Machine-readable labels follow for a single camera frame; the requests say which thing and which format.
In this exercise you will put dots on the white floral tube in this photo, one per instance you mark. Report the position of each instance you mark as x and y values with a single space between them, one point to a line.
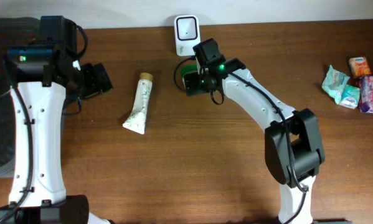
136 121

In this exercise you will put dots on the green lid jar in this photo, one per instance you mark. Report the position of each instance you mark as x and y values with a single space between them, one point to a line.
187 70

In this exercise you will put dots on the teal wet wipes pack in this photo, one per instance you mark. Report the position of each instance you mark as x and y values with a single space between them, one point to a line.
334 84

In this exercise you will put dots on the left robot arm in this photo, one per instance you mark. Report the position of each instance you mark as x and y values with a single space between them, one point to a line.
45 77

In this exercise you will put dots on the red purple tissue pack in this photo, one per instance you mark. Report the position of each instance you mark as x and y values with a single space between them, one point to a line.
366 101

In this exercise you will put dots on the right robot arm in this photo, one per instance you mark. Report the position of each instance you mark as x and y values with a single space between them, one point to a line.
293 145

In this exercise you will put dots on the orange small tissue pack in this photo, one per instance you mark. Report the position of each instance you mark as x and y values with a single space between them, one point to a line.
359 67

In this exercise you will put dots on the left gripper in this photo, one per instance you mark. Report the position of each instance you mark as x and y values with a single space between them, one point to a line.
99 79

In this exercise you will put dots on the grey plastic mesh basket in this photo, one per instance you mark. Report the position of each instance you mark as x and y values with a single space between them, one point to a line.
13 32

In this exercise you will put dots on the small teal gum box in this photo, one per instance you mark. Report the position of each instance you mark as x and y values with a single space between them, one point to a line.
350 97

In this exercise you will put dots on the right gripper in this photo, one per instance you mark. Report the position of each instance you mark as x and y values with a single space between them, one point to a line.
193 84

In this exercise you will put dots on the white barcode scanner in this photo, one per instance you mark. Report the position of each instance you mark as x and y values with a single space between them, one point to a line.
187 34

